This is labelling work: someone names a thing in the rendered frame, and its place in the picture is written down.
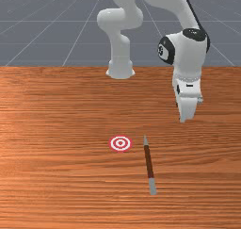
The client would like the grey and brown pen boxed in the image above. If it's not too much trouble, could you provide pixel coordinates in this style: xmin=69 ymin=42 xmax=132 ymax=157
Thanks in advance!
xmin=142 ymin=134 xmax=158 ymax=197

